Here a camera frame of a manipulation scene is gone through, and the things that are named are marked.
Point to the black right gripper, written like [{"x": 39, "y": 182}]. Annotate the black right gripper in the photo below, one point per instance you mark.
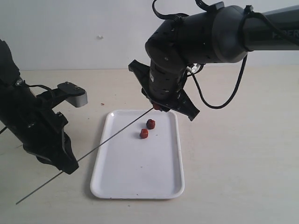
[{"x": 164, "y": 88}]

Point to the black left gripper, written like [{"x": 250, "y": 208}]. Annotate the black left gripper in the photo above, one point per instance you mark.
[{"x": 40, "y": 130}]

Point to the large red fruit ball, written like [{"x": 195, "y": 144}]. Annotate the large red fruit ball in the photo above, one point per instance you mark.
[{"x": 157, "y": 107}]

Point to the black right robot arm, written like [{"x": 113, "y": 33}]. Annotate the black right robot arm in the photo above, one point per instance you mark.
[{"x": 220, "y": 34}]

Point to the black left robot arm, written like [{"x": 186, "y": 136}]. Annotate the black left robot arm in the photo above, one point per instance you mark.
[{"x": 11, "y": 82}]

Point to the dark red fruit ball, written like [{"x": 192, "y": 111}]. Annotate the dark red fruit ball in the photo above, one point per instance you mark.
[{"x": 150, "y": 124}]

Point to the small red fruit ball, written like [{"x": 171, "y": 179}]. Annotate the small red fruit ball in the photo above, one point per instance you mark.
[{"x": 144, "y": 133}]

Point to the white rectangular plastic tray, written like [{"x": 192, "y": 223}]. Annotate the white rectangular plastic tray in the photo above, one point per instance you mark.
[{"x": 128, "y": 167}]

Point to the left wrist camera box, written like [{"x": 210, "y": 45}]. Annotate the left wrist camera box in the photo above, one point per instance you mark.
[{"x": 73, "y": 94}]

